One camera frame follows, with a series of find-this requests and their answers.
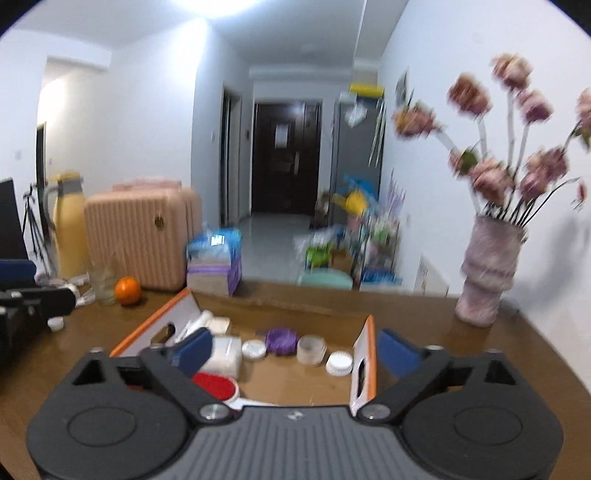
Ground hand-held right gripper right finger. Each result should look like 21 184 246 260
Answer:
358 328 520 422

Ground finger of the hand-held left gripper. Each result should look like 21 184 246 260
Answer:
0 286 77 320
0 260 38 290

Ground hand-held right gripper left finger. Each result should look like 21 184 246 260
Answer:
69 328 234 422

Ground translucent plastic container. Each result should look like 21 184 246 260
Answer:
203 337 243 377

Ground white lint brush red pad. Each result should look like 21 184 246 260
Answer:
191 371 278 411

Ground grey tape roll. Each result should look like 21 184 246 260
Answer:
297 335 327 367

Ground purple bottle cap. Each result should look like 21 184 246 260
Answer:
265 328 298 356

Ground orange cardboard box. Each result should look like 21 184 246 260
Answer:
110 287 378 417

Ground black tripod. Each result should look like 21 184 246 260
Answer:
22 184 52 274

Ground black paper bag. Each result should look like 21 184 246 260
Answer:
0 178 29 262

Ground clear glass cup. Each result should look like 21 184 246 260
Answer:
88 258 119 306

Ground yellow thermos jug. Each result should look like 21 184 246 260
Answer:
48 172 91 280

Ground orange fruit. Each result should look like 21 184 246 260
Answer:
115 276 143 306

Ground blue tissue pack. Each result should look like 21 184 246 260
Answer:
186 227 243 296

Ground pink ribbed suitcase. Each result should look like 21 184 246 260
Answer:
84 180 203 293

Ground pink textured vase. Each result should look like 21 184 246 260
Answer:
454 215 527 328

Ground purple decorative plant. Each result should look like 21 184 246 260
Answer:
385 170 407 219

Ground yellow watering can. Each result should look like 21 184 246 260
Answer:
331 189 368 216

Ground dried pink roses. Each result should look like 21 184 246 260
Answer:
392 53 591 228

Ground grey refrigerator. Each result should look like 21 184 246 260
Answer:
333 90 385 217

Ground dark entrance door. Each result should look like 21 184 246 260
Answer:
252 99 323 217

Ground folded umbrella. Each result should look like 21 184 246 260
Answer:
368 99 387 165

